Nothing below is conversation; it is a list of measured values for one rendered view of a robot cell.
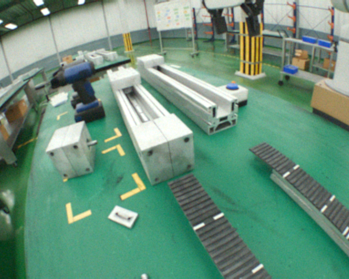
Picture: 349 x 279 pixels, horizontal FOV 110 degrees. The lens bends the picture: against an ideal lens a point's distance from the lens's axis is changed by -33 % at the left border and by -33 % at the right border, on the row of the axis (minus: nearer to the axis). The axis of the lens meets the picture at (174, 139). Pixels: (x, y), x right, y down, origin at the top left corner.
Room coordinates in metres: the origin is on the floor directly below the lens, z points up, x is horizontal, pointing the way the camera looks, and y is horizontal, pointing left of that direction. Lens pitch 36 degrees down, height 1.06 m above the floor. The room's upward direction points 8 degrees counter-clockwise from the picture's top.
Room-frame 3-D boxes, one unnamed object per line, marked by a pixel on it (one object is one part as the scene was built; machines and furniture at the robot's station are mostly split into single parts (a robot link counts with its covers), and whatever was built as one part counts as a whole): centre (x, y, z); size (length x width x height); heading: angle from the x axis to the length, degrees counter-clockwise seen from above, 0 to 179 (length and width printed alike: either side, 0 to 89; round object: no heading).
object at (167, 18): (6.33, -0.51, 0.97); 1.51 x 0.50 x 1.95; 46
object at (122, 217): (0.17, 0.11, 0.78); 0.05 x 0.03 x 0.01; 64
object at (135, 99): (0.72, 0.17, 0.82); 0.80 x 0.10 x 0.09; 19
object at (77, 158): (0.35, 0.25, 0.83); 0.11 x 0.10 x 0.10; 102
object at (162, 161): (0.30, 0.02, 0.83); 0.12 x 0.09 x 0.10; 109
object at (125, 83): (0.72, 0.17, 0.87); 0.16 x 0.11 x 0.07; 19
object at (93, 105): (0.60, 0.34, 0.89); 0.20 x 0.08 x 0.22; 112
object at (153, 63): (1.02, 0.07, 0.87); 0.16 x 0.11 x 0.07; 19
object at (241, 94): (0.56, -0.21, 0.81); 0.10 x 0.08 x 0.06; 109
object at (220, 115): (0.78, -0.01, 0.82); 0.80 x 0.10 x 0.09; 19
